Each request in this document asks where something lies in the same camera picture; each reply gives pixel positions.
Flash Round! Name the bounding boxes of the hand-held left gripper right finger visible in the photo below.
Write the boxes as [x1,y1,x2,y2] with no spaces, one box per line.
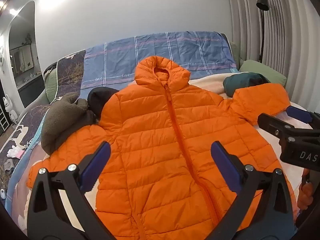
[205,141,295,240]

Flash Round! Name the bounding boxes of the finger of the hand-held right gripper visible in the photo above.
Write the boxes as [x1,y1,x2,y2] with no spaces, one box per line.
[257,113,313,143]
[286,106,320,130]

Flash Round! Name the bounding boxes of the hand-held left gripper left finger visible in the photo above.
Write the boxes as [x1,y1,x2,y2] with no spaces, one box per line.
[27,141,118,240]

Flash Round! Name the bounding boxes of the orange puffer jacket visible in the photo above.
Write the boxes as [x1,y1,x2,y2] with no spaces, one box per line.
[26,56,299,240]

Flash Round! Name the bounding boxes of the person's right hand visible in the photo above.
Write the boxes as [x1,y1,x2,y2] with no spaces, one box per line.
[298,169,316,211]

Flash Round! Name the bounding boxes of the green pillow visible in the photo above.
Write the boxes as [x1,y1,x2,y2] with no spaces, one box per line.
[44,66,60,103]
[239,59,287,88]

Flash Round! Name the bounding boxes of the teal garment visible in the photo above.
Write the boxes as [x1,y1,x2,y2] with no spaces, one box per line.
[223,72,272,98]

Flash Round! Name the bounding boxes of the grey-brown fleece garment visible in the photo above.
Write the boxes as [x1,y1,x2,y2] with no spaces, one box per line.
[41,92,99,155]

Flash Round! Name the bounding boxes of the black fleece garment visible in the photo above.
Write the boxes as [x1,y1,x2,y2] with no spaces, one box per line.
[87,87,120,121]

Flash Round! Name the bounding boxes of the cream fleece blanket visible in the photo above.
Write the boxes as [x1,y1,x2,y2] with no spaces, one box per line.
[15,76,309,233]

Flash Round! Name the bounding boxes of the dark floral quilt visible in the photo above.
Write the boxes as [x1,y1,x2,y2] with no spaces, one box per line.
[4,104,52,205]

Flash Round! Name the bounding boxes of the dark floral pillow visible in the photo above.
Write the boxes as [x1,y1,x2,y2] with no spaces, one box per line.
[56,49,87,98]

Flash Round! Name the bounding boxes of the white cat figurine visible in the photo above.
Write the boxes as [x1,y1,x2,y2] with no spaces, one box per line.
[2,94,19,127]

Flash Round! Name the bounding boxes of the black floor lamp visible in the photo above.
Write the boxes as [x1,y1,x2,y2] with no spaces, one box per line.
[255,0,270,64]

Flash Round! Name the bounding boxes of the blue plaid bed sheet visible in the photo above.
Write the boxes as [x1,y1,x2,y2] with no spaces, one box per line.
[80,31,238,98]

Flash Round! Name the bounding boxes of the arched wall mirror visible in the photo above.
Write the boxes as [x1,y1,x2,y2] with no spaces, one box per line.
[8,1,43,108]

